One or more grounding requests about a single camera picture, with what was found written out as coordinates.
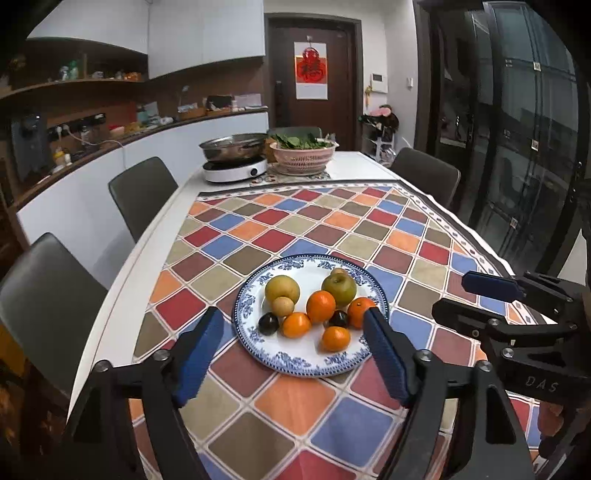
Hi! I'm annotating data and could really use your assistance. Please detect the large orange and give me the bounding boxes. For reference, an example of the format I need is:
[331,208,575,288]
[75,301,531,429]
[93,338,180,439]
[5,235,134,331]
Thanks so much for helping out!
[347,298,378,329]
[306,290,337,324]

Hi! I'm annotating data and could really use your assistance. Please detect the white induction cooker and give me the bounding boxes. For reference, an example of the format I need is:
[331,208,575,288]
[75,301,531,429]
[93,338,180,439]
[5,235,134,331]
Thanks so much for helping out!
[202,158,269,183]

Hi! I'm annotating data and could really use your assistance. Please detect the white sideboard counter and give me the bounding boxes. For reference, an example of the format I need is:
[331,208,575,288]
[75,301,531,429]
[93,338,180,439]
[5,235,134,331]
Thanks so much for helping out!
[14,108,270,278]

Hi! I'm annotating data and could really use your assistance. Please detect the green apple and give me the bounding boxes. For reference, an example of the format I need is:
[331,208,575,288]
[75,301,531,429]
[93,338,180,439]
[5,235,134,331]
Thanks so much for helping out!
[322,272,358,308]

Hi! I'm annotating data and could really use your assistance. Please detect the grey dining chair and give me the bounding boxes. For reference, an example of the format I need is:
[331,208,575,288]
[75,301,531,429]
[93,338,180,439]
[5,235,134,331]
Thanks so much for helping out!
[0,232,108,393]
[108,157,179,243]
[390,148,461,208]

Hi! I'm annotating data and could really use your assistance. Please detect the small orange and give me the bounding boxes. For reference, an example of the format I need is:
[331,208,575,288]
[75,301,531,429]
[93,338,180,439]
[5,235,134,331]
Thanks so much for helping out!
[321,326,352,352]
[281,312,312,339]

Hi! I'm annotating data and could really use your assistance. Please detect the blue and white patterned plate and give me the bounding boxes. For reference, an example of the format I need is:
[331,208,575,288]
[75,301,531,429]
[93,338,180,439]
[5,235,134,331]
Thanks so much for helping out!
[233,254,390,377]

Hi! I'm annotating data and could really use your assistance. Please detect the person's right hand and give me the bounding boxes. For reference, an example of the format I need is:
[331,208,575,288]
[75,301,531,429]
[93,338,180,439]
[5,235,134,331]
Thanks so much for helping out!
[537,404,565,439]

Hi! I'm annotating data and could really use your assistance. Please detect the colourful chequered tablecloth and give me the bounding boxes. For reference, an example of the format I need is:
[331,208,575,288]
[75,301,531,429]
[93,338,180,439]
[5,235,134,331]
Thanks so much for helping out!
[129,180,555,480]

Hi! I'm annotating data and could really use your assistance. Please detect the white upper cabinets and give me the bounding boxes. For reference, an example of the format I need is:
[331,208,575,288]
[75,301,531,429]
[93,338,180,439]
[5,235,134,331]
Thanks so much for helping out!
[28,0,266,80]

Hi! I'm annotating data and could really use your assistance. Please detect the red and white wall calendar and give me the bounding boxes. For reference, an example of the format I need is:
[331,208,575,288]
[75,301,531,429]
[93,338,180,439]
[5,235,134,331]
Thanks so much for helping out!
[294,41,329,100]

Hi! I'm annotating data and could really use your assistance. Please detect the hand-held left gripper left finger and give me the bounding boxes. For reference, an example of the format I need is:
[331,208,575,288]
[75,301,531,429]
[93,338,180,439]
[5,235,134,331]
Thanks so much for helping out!
[60,306,225,480]

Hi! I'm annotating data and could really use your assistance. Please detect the dark brown door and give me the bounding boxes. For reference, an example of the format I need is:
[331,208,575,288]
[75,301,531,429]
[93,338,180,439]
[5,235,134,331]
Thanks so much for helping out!
[264,13,363,152]

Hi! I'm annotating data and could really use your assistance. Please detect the steel hot pot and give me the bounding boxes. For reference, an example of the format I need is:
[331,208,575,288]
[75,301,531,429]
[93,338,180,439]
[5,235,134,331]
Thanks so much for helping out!
[199,134,269,163]

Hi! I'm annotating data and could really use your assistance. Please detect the patterned placemat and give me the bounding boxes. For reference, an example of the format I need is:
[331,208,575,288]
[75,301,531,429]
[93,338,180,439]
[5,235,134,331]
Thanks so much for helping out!
[267,168,332,184]

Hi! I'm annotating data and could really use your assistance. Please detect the yellow pear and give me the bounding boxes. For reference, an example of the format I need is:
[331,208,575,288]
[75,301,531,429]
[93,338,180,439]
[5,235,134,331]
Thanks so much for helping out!
[264,274,302,306]

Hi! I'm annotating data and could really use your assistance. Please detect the white storage rack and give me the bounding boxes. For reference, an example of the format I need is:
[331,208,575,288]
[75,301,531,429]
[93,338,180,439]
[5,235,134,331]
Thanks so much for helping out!
[360,113,400,163]

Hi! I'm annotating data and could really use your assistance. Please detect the black framed glass doors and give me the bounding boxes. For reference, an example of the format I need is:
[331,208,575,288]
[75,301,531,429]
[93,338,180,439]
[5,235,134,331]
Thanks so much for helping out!
[413,0,583,273]

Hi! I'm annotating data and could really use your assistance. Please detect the green leafy vegetables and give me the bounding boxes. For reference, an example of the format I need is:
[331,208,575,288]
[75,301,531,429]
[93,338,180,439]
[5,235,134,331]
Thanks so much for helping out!
[272,131,335,149]

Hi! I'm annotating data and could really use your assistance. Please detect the dark water dispenser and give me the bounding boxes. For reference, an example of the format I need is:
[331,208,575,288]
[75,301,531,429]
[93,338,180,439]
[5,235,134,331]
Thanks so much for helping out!
[11,113,51,181]

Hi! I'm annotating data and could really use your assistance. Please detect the wooden wall shelf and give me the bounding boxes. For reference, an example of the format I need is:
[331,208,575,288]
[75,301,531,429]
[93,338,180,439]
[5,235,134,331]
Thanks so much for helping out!
[0,76,148,104]

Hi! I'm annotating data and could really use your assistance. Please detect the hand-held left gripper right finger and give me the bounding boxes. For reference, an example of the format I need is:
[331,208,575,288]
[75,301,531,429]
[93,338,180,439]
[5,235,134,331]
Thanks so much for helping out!
[362,308,536,480]

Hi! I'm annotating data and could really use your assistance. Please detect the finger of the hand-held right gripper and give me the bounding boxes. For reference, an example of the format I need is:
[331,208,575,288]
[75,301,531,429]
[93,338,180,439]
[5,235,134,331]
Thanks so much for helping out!
[431,298,583,355]
[462,271,589,324]

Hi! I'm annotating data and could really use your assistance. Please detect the pink plastic basket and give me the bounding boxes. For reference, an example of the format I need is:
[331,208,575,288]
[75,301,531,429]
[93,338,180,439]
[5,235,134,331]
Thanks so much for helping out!
[269,140,339,175]

